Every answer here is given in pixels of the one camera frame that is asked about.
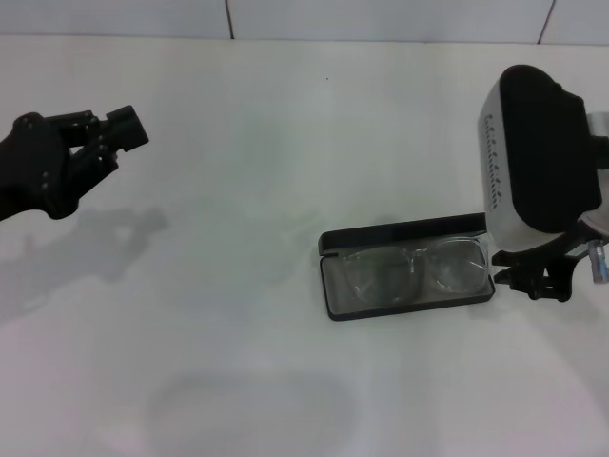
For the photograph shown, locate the black glasses case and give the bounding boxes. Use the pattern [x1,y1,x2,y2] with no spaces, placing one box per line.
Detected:
[317,212,497,323]

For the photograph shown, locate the right wrist cable with plug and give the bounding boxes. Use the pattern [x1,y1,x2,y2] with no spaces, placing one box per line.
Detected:
[587,237,609,286]

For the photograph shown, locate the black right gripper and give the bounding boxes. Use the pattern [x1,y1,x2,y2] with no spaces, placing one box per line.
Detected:
[491,219,594,303]

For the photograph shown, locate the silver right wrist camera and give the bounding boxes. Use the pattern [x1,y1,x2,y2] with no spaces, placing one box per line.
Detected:
[477,64,604,250]

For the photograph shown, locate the clear frame glasses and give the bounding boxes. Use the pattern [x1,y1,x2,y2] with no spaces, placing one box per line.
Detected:
[336,236,491,305]

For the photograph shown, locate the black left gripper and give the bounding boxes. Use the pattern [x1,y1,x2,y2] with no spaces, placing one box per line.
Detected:
[0,105,150,221]

